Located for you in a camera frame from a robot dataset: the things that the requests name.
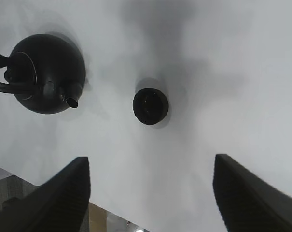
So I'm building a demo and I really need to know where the black round teapot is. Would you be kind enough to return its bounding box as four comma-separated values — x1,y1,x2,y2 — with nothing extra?
0,34,86,114

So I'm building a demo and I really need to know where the small black teacup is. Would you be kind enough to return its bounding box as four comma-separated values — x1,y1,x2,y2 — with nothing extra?
132,88,169,125

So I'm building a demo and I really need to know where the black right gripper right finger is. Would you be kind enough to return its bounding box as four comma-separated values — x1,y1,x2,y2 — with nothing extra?
213,154,292,232

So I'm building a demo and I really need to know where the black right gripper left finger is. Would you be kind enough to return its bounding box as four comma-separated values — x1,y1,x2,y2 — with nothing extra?
0,157,90,232

